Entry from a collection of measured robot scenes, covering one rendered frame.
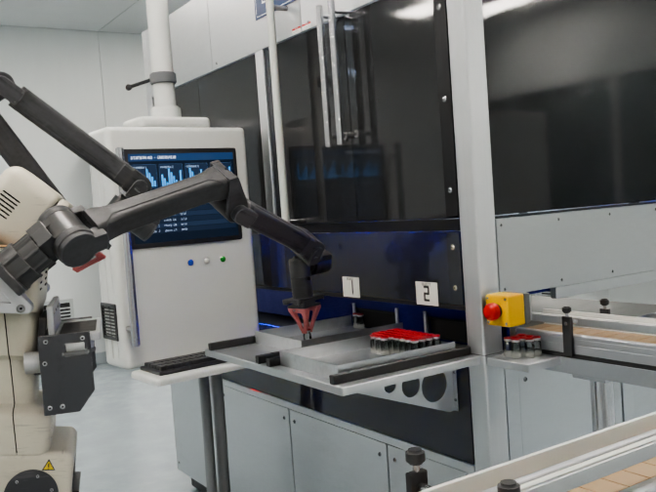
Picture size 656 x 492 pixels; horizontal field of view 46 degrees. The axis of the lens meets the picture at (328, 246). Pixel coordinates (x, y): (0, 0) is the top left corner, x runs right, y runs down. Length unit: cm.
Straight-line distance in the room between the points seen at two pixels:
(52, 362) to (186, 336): 97
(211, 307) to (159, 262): 24
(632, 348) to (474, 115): 63
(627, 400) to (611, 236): 46
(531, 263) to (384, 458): 72
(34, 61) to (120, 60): 75
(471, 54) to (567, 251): 57
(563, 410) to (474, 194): 63
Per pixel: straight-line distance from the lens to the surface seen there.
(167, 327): 253
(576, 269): 211
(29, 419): 170
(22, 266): 151
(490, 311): 180
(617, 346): 177
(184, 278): 254
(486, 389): 191
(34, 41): 726
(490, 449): 195
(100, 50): 740
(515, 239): 194
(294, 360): 186
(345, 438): 245
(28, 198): 166
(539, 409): 205
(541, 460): 93
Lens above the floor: 126
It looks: 3 degrees down
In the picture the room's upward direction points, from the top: 4 degrees counter-clockwise
